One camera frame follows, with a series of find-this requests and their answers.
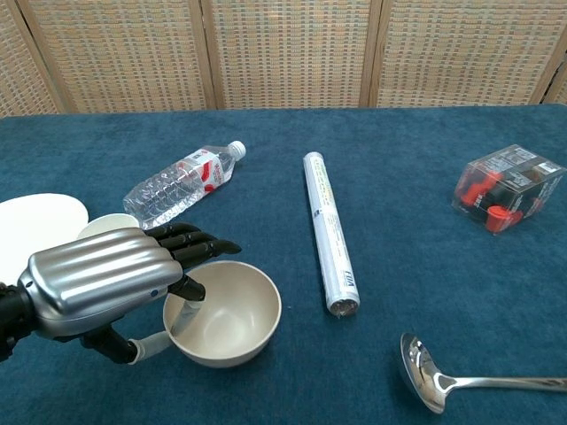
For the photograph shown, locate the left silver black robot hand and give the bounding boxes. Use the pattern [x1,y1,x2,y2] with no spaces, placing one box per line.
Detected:
[17,222,243,366]

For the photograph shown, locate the white paper cup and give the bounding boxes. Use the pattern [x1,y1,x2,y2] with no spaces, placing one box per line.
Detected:
[77,213,141,243]

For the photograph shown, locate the beige bowl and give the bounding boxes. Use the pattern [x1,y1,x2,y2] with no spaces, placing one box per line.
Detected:
[162,260,283,369]

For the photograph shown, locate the white round plate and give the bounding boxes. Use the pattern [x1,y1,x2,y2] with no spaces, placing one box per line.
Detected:
[0,192,90,288]

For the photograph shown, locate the clear water bottle red label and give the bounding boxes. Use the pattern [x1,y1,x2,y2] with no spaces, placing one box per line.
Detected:
[122,140,247,231]

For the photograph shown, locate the white wrapped film roll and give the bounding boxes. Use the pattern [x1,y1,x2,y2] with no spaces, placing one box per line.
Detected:
[303,151,361,319]

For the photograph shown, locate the woven bamboo folding screen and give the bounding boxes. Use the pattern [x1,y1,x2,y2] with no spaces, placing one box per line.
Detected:
[0,0,567,118]

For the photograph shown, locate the blue table cloth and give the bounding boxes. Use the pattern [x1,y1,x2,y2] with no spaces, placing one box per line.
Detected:
[0,104,567,425]

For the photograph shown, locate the clear box red black items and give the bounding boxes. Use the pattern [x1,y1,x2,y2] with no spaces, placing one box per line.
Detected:
[451,143,567,236]

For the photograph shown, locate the steel ladle black handle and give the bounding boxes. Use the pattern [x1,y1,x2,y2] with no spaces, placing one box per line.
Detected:
[399,332,567,415]

